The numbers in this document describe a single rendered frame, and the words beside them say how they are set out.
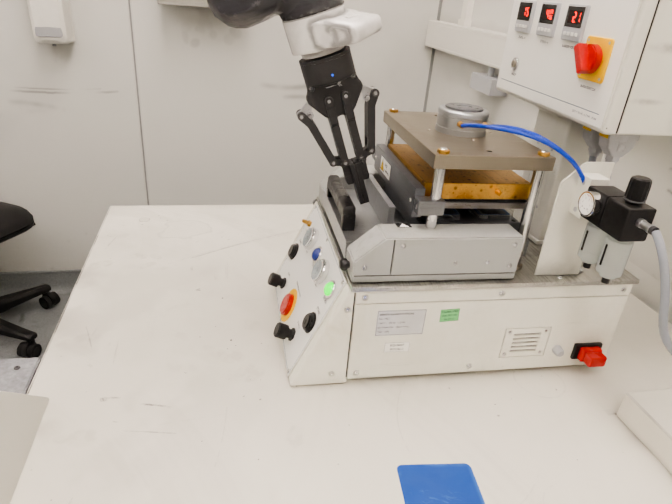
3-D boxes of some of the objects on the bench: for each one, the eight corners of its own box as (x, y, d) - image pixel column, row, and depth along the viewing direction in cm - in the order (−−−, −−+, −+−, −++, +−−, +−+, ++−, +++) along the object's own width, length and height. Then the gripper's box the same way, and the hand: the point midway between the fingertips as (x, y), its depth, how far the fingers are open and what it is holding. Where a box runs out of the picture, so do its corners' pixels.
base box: (509, 271, 119) (527, 201, 111) (614, 383, 86) (650, 294, 78) (274, 277, 109) (276, 200, 101) (292, 405, 76) (297, 306, 68)
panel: (274, 279, 107) (317, 203, 101) (288, 377, 81) (347, 282, 75) (266, 276, 106) (308, 199, 100) (276, 374, 80) (335, 277, 74)
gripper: (361, 35, 77) (395, 180, 89) (277, 62, 77) (322, 203, 88) (373, 40, 70) (407, 196, 82) (281, 70, 70) (328, 221, 82)
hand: (358, 180), depth 84 cm, fingers closed
